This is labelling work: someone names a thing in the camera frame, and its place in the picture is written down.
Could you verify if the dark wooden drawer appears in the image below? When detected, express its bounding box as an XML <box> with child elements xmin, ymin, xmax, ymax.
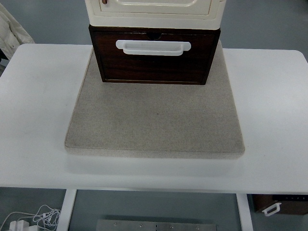
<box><xmin>91</xmin><ymin>31</ymin><xmax>218</xmax><ymax>85</ymax></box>

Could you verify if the dark wooden cabinet base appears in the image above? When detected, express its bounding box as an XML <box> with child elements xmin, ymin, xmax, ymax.
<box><xmin>89</xmin><ymin>26</ymin><xmax>220</xmax><ymax>85</ymax></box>

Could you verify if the cream upper cabinet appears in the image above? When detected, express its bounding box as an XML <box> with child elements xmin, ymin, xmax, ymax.
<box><xmin>85</xmin><ymin>0</ymin><xmax>226</xmax><ymax>30</ymax></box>

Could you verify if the beige felt mat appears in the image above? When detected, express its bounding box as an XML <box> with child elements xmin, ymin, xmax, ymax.
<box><xmin>65</xmin><ymin>44</ymin><xmax>245</xmax><ymax>159</ymax></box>

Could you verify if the white table leg left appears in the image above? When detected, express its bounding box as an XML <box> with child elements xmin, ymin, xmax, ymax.
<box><xmin>56</xmin><ymin>189</ymin><xmax>77</xmax><ymax>231</ymax></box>

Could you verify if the white table leg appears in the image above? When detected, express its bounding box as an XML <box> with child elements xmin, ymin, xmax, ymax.
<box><xmin>56</xmin><ymin>189</ymin><xmax>77</xmax><ymax>231</ymax></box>
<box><xmin>236</xmin><ymin>193</ymin><xmax>254</xmax><ymax>231</ymax></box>

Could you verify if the white table leg right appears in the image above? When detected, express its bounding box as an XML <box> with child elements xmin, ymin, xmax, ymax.
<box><xmin>236</xmin><ymin>193</ymin><xmax>254</xmax><ymax>231</ymax></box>

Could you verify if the cream jacket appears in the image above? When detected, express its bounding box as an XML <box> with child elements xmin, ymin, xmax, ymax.
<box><xmin>0</xmin><ymin>4</ymin><xmax>35</xmax><ymax>60</ymax></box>

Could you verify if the white power adapter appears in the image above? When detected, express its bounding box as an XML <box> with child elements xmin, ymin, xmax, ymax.
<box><xmin>9</xmin><ymin>220</ymin><xmax>29</xmax><ymax>231</ymax></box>

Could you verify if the white drawer handle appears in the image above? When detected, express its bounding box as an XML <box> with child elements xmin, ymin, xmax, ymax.
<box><xmin>115</xmin><ymin>40</ymin><xmax>192</xmax><ymax>56</ymax></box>

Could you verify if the brown box white handle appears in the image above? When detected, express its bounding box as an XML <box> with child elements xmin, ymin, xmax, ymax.
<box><xmin>252</xmin><ymin>194</ymin><xmax>308</xmax><ymax>217</ymax></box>

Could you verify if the white cable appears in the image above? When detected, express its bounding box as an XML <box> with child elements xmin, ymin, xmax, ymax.
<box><xmin>0</xmin><ymin>205</ymin><xmax>62</xmax><ymax>231</ymax></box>

